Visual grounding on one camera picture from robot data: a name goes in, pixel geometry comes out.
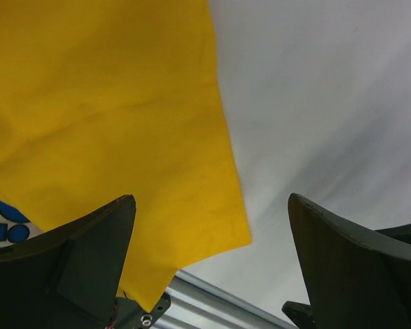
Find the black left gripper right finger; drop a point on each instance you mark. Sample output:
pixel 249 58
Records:
pixel 356 274

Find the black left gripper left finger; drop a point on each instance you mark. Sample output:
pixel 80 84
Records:
pixel 68 277

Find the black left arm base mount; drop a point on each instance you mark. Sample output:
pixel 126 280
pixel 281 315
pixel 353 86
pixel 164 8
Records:
pixel 129 314

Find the aluminium frame rail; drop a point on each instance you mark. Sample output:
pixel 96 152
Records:
pixel 196 303

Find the yellow cartoon print placemat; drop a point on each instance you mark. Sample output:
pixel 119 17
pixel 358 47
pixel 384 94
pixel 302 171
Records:
pixel 100 99

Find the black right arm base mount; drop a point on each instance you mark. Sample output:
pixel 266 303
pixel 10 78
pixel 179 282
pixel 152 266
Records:
pixel 299 313

